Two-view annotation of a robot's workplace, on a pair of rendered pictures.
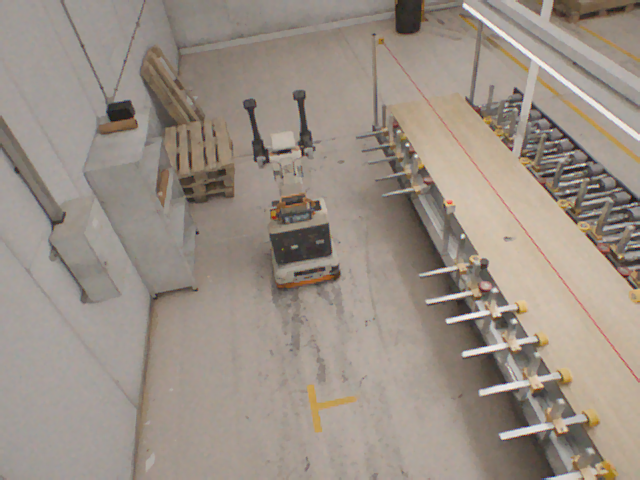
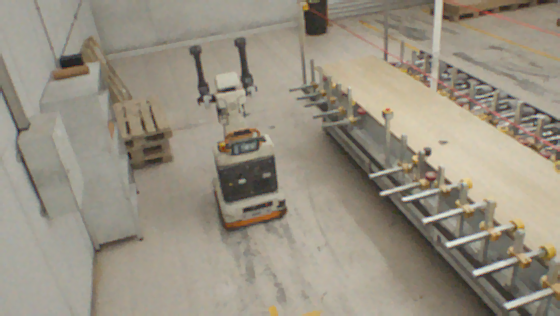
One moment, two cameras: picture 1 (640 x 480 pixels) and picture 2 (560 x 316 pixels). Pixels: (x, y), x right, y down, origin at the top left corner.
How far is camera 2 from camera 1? 0.99 m
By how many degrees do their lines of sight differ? 16
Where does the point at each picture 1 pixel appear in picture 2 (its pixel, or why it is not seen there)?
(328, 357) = (286, 281)
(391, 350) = (347, 268)
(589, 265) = (515, 153)
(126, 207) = (78, 143)
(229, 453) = not seen: outside the picture
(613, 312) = (544, 181)
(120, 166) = (76, 98)
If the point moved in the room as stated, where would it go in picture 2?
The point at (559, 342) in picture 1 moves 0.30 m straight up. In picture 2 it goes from (505, 206) to (512, 167)
